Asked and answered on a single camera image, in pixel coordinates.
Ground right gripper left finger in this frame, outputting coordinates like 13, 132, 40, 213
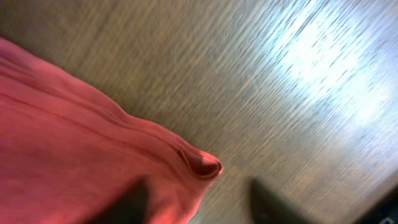
84, 177, 150, 224

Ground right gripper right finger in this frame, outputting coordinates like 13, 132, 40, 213
249, 178, 310, 224

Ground orange soccer t-shirt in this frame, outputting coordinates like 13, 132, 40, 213
1, 39, 223, 223

